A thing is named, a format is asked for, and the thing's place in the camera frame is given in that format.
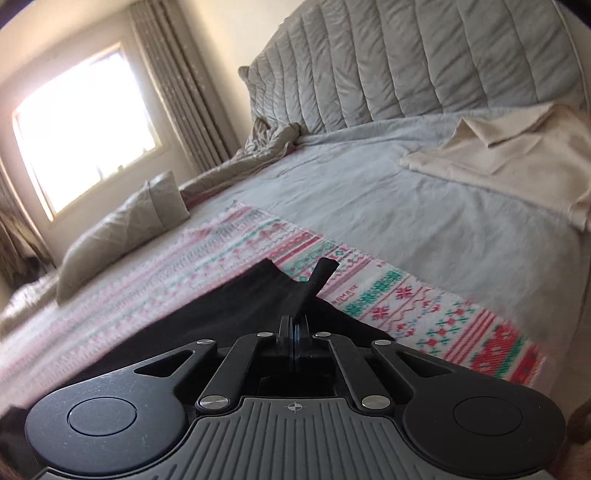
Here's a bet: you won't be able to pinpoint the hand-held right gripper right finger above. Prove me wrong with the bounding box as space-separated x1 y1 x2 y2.
293 318 457 411

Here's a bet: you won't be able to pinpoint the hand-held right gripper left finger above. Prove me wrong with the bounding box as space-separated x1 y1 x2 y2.
133 316 293 414

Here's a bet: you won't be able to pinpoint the black pants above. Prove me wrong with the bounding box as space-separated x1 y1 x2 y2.
76 257 397 385

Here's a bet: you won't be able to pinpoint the striped patterned blanket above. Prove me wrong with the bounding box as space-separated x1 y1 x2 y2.
0 200 544 412

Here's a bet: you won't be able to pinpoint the bed with grey sheet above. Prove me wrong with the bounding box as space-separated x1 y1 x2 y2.
0 102 591 418

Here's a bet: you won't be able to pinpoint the crumpled grey quilt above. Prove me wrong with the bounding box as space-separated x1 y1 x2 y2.
0 118 304 334

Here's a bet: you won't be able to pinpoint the grey pillow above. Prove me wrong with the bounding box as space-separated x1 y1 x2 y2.
56 170 191 306

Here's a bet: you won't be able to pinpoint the beige curtain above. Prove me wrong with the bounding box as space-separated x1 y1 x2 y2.
0 157 57 288
128 0 235 175

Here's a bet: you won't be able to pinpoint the window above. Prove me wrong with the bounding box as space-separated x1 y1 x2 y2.
11 41 161 221

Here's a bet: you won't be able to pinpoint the cream cloth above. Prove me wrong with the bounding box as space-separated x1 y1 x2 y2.
399 102 591 230

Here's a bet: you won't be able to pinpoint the grey quilted headboard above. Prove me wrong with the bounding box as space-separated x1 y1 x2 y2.
237 0 588 140

